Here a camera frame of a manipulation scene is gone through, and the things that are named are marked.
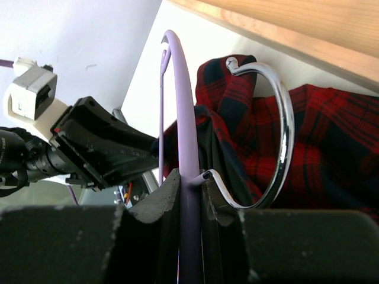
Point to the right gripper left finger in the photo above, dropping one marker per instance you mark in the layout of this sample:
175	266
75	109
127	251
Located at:
94	244

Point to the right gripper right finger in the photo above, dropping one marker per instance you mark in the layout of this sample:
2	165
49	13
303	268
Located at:
283	245

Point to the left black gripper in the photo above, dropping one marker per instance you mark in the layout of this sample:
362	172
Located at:
89	148

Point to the lilac plastic hanger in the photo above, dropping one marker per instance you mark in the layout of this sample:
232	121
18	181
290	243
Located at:
190	250

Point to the wooden clothes rack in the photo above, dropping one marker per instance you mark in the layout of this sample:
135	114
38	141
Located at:
340	37

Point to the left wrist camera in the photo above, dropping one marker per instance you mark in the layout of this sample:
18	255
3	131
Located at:
30	100

